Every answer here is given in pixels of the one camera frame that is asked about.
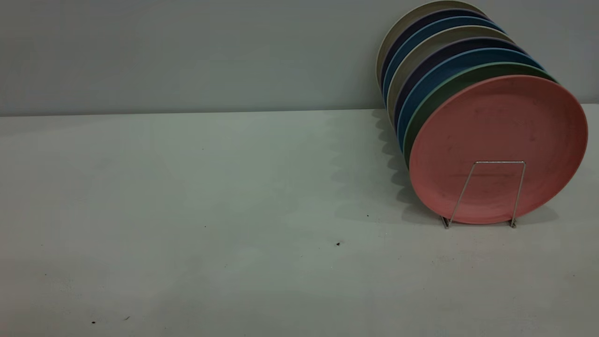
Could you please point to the purple plate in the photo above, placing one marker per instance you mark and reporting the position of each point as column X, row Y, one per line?
column 463, row 44
column 440, row 14

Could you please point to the green plate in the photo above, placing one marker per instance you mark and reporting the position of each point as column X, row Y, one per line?
column 444, row 90

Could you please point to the pink plate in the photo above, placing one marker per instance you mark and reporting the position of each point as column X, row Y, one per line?
column 496, row 140

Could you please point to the blue plate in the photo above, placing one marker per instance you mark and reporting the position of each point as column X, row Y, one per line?
column 449, row 22
column 444, row 70

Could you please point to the beige plate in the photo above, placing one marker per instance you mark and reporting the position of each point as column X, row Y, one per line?
column 428, row 6
column 454, row 33

